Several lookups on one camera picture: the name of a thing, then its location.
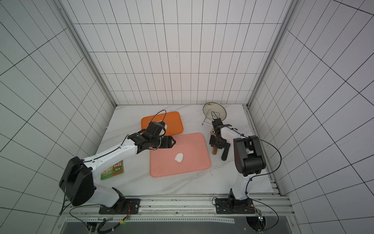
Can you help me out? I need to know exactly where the aluminium mounting rail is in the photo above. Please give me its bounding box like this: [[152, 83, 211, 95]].
[[52, 194, 301, 234]]

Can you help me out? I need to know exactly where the pink silicone mat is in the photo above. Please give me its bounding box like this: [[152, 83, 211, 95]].
[[150, 133, 211, 177]]

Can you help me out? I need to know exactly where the wooden dough roller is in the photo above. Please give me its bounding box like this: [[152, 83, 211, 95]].
[[209, 129, 218, 155]]

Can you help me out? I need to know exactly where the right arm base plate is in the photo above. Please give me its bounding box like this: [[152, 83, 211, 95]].
[[212, 198, 256, 215]]

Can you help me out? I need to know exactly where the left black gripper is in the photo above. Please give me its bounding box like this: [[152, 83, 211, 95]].
[[150, 136, 175, 149]]

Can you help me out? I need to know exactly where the green orange flour packet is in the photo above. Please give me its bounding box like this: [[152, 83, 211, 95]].
[[100, 161, 124, 180]]

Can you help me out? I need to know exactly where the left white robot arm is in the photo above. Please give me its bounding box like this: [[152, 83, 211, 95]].
[[59, 121, 176, 208]]

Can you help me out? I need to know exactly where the orange silicone mat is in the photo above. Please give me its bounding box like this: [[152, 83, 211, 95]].
[[141, 111, 185, 137]]

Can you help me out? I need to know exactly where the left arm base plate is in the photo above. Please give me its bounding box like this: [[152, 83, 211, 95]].
[[99, 198, 141, 215]]

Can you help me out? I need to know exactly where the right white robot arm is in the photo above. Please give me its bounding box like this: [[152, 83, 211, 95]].
[[209, 118, 266, 209]]

